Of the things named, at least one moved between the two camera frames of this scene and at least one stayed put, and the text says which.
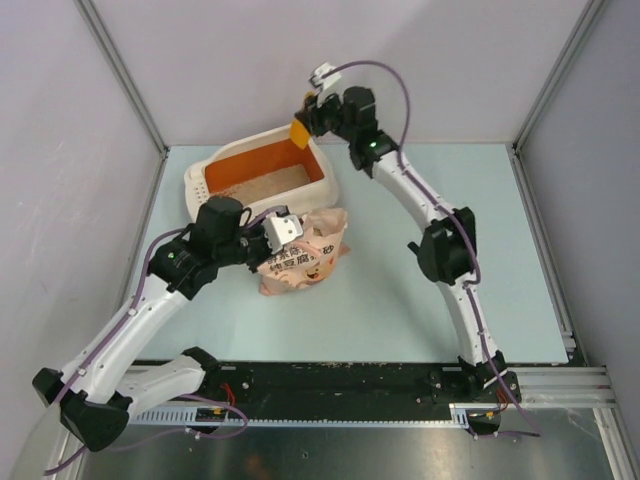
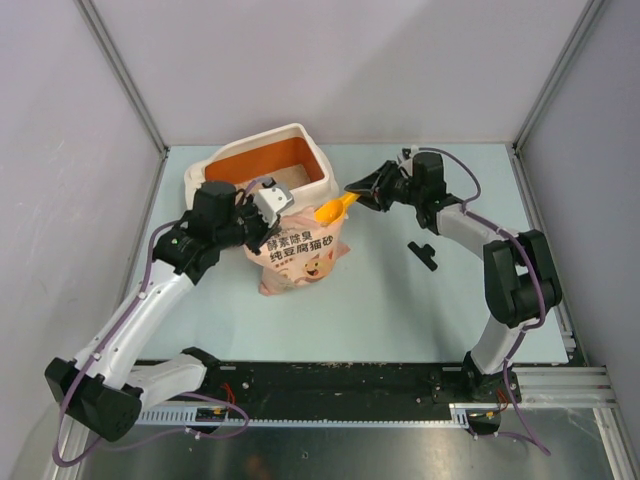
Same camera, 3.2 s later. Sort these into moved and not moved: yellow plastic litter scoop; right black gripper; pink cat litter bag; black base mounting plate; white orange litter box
Moved: right black gripper; yellow plastic litter scoop
Not moved: black base mounting plate; white orange litter box; pink cat litter bag
